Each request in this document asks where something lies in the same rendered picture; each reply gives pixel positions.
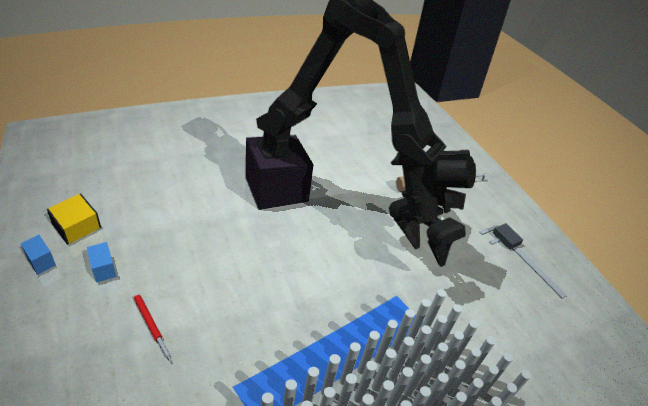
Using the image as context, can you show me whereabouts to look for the blue block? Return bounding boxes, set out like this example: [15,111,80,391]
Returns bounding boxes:
[87,242,116,283]
[21,234,56,275]

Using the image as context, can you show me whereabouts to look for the yellow box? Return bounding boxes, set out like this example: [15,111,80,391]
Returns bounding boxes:
[46,194,102,245]

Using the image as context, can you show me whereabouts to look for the blue striped tape strip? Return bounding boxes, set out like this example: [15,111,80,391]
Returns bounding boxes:
[232,296,409,406]

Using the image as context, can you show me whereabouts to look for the red-handled screwdriver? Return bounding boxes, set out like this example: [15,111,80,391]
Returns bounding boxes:
[134,294,171,362]

